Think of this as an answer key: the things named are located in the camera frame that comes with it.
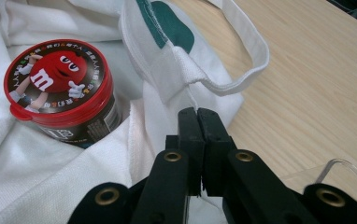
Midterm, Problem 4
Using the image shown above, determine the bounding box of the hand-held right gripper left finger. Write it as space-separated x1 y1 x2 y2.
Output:
129 106 207 224

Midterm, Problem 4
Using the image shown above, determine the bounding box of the red lidded candy tub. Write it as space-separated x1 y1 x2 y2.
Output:
3 38 123 149

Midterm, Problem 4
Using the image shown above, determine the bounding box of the white canvas tote bag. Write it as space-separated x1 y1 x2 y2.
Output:
0 0 271 224

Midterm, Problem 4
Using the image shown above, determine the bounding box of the clear plastic tray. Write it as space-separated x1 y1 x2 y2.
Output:
280 158 357 216

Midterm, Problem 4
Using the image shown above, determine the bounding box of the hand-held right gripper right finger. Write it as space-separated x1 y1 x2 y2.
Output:
197 106 321 224

